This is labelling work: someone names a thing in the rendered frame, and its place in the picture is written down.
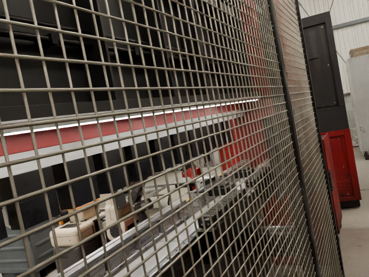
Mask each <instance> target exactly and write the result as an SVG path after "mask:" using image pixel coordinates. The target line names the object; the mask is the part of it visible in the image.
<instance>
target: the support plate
mask: <svg viewBox="0 0 369 277"><path fill-rule="evenodd" d="M187 179H188V181H190V180H192V179H191V178H189V177H187ZM201 181H202V180H197V182H201ZM178 182H179V184H185V183H186V178H178ZM169 185H177V183H176V180H174V181H172V182H170V183H169Z"/></svg>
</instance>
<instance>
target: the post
mask: <svg viewBox="0 0 369 277"><path fill-rule="evenodd" d="M267 4H268V5H269V6H268V8H269V13H270V14H271V15H270V20H271V26H272V29H273V31H272V32H273V37H274V42H275V46H276V47H275V48H276V54H278V55H277V60H278V62H279V63H278V67H279V70H280V71H279V73H280V77H281V78H282V79H281V83H282V86H283V87H282V89H283V94H285V95H284V101H285V102H286V103H285V105H286V110H287V117H288V118H289V119H288V123H289V126H290V127H289V129H290V133H291V139H292V145H293V149H294V151H293V152H294V157H296V158H295V164H296V165H297V166H296V168H297V173H298V180H299V186H300V188H301V190H300V192H301V196H302V202H303V204H304V205H303V208H304V211H305V213H304V214H305V219H306V227H307V226H308V228H307V233H308V234H309V242H310V249H311V250H312V251H311V255H312V257H313V260H312V261H313V264H314V265H315V266H314V271H315V272H316V274H315V277H322V276H321V270H320V264H319V260H318V254H317V248H316V241H315V235H314V229H313V225H312V219H311V213H310V207H309V201H308V195H307V190H306V185H305V179H304V172H303V166H302V162H301V156H300V150H299V144H298V138H297V131H296V128H295V121H294V115H293V109H292V103H291V99H290V93H289V87H288V81H287V74H286V69H285V64H284V59H283V52H282V46H281V40H280V36H279V30H278V23H277V18H276V12H275V5H274V1H273V0H267Z"/></svg>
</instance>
